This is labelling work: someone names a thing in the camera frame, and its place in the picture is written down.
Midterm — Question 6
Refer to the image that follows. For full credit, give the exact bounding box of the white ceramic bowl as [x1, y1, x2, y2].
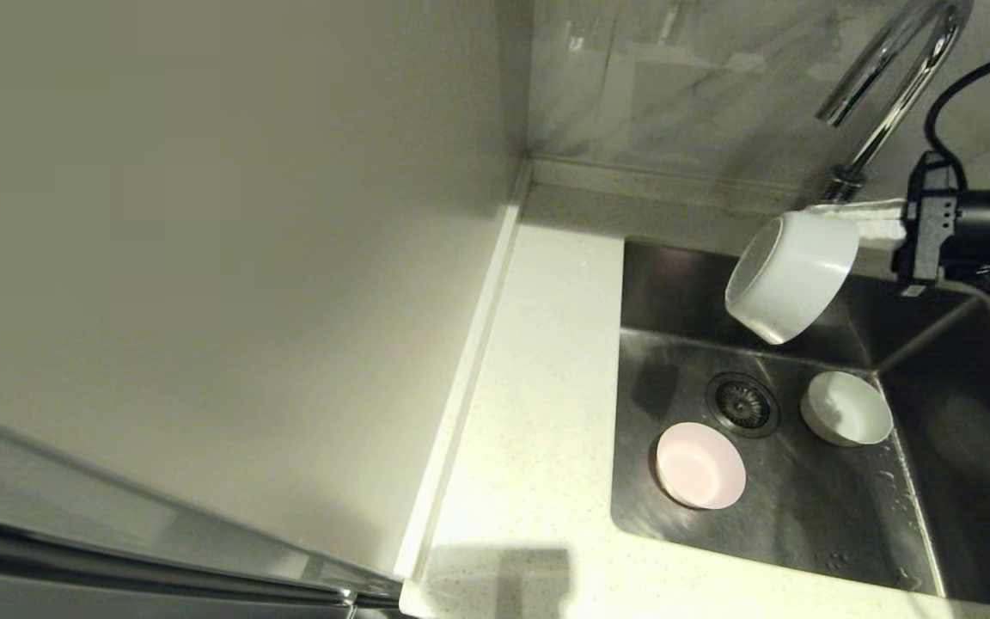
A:
[724, 211, 861, 346]
[800, 371, 895, 448]

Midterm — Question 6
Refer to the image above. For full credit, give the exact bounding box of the pink ceramic bowl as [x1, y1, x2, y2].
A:
[655, 421, 748, 510]

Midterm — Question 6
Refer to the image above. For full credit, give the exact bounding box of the stainless steel sink basin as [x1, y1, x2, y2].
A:
[608, 239, 990, 611]

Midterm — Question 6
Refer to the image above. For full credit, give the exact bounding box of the chrome gooseneck faucet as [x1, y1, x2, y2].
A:
[815, 0, 975, 204]

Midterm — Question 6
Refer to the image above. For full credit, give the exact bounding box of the round metal drain strainer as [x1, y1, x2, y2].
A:
[705, 371, 781, 438]

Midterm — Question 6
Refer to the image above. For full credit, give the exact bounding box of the white counter edge strip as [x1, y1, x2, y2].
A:
[394, 162, 532, 579]

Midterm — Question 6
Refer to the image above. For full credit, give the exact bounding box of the white cabinet side panel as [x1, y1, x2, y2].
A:
[0, 0, 535, 577]

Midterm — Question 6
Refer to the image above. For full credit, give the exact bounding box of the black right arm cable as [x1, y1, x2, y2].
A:
[925, 41, 990, 190]

